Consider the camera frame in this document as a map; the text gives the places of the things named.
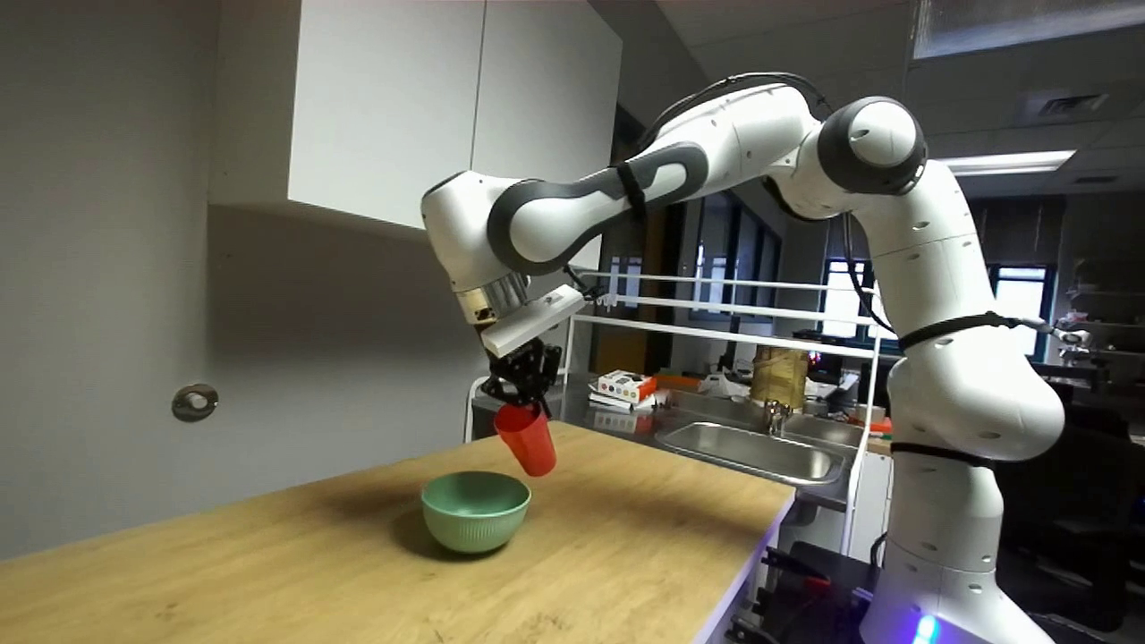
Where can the orange plastic cup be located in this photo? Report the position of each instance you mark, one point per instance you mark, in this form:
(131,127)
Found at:
(527,442)

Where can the white tube rack frame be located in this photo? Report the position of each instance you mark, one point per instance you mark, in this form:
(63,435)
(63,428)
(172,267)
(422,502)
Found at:
(716,323)

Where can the tan bottle by sink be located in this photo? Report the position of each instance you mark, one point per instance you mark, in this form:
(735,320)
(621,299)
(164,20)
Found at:
(781,373)

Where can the white and red box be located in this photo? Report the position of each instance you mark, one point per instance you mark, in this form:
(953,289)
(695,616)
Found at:
(624,388)

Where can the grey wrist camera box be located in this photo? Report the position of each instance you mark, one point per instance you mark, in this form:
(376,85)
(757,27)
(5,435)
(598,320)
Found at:
(534,316)

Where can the grey round wall fitting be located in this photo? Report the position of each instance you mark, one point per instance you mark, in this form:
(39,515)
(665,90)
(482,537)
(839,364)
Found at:
(195,403)

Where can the rectangular ceiling light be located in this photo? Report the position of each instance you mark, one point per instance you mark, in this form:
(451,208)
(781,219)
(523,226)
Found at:
(1006,163)

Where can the green ceramic bowl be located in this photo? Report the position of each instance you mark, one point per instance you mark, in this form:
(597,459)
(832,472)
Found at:
(475,508)

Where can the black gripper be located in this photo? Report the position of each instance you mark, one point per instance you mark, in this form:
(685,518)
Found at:
(527,363)

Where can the white wall cabinet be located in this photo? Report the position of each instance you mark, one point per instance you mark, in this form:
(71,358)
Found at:
(416,102)

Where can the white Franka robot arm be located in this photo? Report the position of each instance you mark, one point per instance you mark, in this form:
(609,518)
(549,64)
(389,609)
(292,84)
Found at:
(942,358)

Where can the stainless steel sink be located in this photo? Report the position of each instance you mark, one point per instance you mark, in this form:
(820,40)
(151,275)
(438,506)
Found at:
(754,450)

